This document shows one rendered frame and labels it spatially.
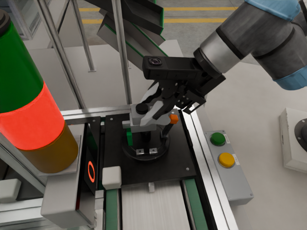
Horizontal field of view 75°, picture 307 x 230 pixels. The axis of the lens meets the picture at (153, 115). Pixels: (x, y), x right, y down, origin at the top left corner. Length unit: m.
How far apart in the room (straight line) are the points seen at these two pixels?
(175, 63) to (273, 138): 0.56
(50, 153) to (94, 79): 0.79
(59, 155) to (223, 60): 0.30
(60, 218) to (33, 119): 0.14
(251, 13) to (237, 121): 0.53
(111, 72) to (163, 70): 0.66
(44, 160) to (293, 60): 0.40
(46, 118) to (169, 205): 0.45
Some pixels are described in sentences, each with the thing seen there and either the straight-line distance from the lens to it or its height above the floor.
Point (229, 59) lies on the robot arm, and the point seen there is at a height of 1.26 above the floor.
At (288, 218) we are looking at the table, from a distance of 0.73.
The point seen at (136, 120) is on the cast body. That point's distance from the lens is 0.48.
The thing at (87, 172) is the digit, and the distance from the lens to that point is 0.29.
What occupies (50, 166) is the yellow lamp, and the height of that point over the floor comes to 1.28.
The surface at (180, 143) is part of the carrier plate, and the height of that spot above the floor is 0.97.
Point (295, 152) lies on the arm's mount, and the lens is 0.78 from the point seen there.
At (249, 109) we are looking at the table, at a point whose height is 0.86.
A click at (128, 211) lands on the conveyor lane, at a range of 0.58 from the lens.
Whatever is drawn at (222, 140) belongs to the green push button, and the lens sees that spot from 0.63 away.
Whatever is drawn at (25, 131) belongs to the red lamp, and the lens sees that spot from 0.19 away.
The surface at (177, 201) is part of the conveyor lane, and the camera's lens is 0.58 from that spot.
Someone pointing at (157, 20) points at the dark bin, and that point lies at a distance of 0.67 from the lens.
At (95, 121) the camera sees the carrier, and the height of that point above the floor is 0.97.
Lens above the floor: 1.47
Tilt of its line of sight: 50 degrees down
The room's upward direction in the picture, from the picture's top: straight up
